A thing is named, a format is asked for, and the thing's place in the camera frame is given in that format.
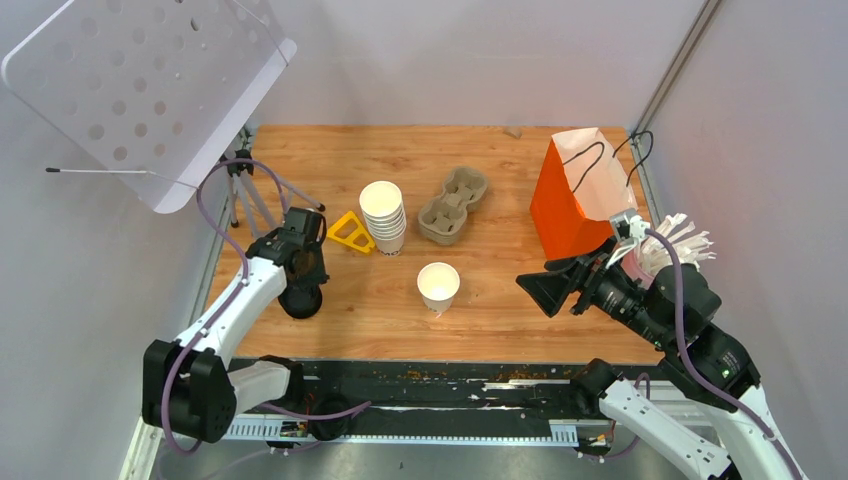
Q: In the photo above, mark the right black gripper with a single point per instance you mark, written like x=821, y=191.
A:
x=548, y=288

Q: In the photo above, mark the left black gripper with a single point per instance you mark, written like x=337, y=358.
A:
x=320, y=275

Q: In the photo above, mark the single white paper cup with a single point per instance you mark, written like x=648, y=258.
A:
x=438, y=283

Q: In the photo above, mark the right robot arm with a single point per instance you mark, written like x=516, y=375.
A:
x=707, y=365

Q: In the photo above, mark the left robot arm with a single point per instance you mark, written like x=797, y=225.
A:
x=188, y=387

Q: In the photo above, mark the yellow plastic triangle holder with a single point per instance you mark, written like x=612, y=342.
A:
x=350, y=232

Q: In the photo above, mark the white tripod stand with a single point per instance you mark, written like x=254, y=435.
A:
x=243, y=190

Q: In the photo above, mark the stack of white paper cups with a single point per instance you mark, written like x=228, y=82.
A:
x=381, y=203

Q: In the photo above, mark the orange paper bag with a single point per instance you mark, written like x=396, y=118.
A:
x=581, y=185

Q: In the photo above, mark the pink cup of wrapped straws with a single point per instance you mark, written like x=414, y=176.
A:
x=645, y=262

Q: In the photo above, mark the stacked pulp cup carriers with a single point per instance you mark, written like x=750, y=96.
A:
x=444, y=217

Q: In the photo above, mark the clear perforated acrylic panel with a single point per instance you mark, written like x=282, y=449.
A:
x=153, y=90

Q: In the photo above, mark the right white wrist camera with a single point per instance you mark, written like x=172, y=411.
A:
x=630, y=230

